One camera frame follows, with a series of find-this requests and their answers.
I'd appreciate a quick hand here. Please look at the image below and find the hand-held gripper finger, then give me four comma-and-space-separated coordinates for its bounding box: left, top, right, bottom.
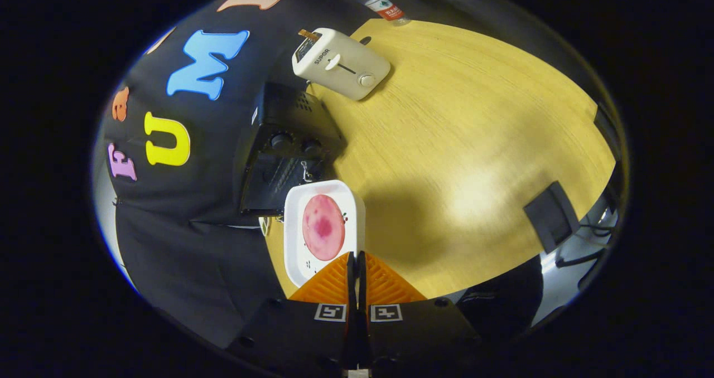
358, 251, 484, 371
226, 251, 358, 369

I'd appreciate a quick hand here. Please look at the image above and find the pink ham slice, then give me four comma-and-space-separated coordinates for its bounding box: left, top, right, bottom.
302, 195, 346, 261

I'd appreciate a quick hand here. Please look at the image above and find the white square plate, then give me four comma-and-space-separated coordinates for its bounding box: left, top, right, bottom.
283, 180, 366, 288

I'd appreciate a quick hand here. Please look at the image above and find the black toaster oven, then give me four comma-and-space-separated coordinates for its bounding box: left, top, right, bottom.
239, 83, 347, 217

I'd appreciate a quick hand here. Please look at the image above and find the white pop-up toaster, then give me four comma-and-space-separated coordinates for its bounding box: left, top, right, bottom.
292, 28, 392, 101

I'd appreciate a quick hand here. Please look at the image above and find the black backdrop cloth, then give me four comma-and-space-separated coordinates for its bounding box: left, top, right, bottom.
94, 0, 430, 350

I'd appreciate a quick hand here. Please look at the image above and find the black box device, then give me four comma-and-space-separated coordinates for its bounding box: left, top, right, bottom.
523, 181, 581, 255

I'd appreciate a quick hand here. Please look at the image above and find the clear water bottle red label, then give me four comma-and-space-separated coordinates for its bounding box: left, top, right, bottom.
344, 0, 412, 27

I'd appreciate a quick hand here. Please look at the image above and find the black cable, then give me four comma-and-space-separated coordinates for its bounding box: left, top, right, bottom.
554, 214, 619, 270

